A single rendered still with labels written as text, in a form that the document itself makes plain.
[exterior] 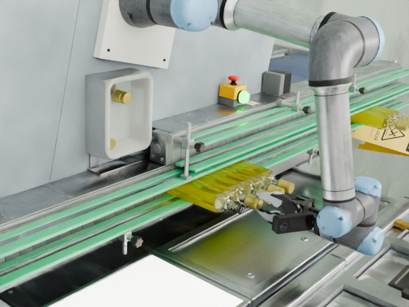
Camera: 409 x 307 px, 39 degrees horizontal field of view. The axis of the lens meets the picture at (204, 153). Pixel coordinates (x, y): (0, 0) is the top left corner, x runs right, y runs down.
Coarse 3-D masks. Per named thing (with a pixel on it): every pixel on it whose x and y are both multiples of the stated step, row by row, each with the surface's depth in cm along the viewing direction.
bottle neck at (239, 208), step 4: (228, 200) 164; (232, 200) 164; (228, 204) 163; (232, 204) 163; (236, 204) 162; (240, 204) 162; (228, 208) 164; (232, 208) 162; (236, 208) 162; (240, 208) 164; (244, 208) 163; (236, 212) 162; (240, 212) 163
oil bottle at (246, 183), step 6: (216, 174) 178; (222, 174) 177; (228, 174) 178; (234, 174) 178; (234, 180) 174; (240, 180) 174; (246, 180) 174; (246, 186) 172; (252, 186) 173; (246, 192) 172
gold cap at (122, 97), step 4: (116, 92) 163; (120, 92) 163; (124, 92) 162; (112, 96) 164; (116, 96) 163; (120, 96) 162; (124, 96) 161; (128, 96) 162; (116, 100) 163; (120, 100) 162; (124, 100) 162; (128, 100) 163
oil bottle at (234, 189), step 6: (210, 174) 176; (204, 180) 173; (210, 180) 172; (216, 180) 172; (222, 180) 172; (228, 180) 173; (222, 186) 169; (228, 186) 168; (234, 186) 169; (240, 186) 170; (234, 192) 167; (234, 198) 168
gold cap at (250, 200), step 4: (248, 196) 166; (252, 196) 166; (244, 200) 166; (248, 200) 165; (252, 200) 165; (256, 200) 164; (260, 200) 165; (248, 204) 166; (252, 204) 165; (256, 204) 164; (260, 204) 165; (256, 208) 164
